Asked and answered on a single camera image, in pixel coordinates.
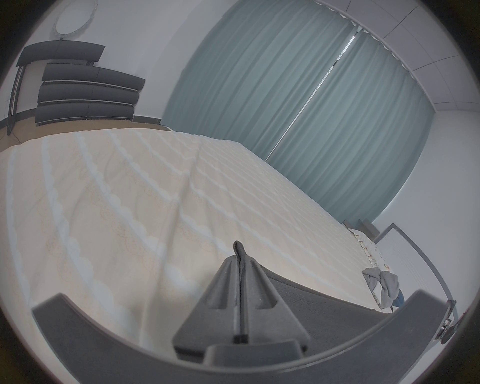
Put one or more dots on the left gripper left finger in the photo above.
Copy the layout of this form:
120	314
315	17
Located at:
217	318

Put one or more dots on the grey bedside table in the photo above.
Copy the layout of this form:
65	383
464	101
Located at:
366	227

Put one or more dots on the black T-shirt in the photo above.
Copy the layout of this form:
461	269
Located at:
318	322

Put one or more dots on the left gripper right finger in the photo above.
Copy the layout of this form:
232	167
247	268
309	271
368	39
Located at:
266	318

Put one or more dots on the bed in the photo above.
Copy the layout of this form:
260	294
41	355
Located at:
112	206

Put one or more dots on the blue-green curtain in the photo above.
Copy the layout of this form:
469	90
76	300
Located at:
243	75
356	131

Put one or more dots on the white printed pillow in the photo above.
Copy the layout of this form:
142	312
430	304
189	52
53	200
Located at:
371	251

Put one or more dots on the pile of clothes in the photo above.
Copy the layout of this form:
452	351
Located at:
388	285

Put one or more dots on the black chest of drawers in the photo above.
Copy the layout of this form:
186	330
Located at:
86	93

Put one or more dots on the black dressing table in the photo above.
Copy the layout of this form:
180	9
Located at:
60	50

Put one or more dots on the round mirror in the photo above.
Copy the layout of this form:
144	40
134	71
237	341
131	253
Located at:
75	18

